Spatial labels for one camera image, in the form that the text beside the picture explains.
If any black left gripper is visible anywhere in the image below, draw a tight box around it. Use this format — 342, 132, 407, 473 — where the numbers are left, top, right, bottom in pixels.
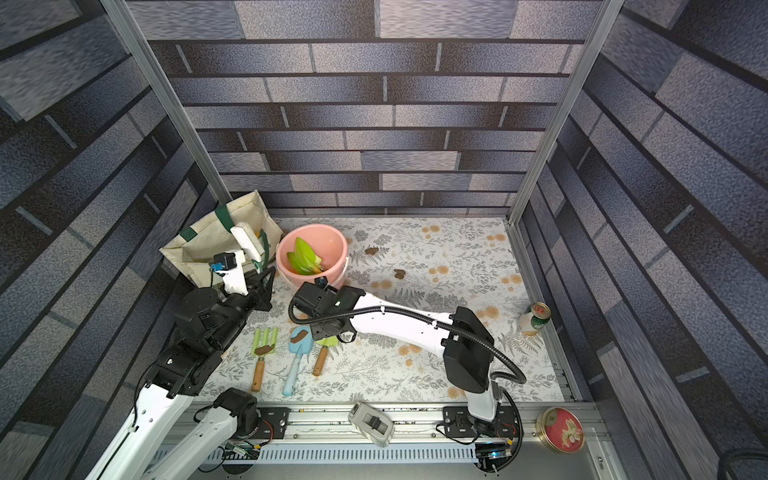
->
207, 265, 277, 355

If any green shovel brown handle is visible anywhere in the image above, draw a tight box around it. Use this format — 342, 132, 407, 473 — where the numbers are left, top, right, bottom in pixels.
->
293, 237, 317, 275

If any green trowel brown handle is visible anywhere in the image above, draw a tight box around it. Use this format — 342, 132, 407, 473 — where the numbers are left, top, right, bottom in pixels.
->
312, 336, 339, 377

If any pink plastic bucket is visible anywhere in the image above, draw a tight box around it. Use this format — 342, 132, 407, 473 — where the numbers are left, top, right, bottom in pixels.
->
276, 224, 349, 288

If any green trowel yellow blue handle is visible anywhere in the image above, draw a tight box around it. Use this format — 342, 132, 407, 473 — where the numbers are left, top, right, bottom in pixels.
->
286, 252, 312, 275

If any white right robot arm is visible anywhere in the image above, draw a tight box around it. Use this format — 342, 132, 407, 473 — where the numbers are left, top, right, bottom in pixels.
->
288, 282, 527, 437

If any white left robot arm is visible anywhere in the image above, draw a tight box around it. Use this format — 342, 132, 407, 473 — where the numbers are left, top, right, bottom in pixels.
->
88, 267, 276, 479

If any blue trowel with soil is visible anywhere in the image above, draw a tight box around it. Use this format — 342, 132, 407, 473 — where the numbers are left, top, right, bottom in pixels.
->
282, 326, 313, 397

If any cream canvas tote bag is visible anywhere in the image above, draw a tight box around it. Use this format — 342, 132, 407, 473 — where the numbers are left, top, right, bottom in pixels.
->
160, 191, 283, 287

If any round red gold tin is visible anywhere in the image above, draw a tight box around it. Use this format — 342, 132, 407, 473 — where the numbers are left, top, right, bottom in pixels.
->
535, 407, 586, 454

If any green hand rake wooden handle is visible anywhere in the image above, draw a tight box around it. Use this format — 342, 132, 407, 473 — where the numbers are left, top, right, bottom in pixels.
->
251, 327, 279, 392

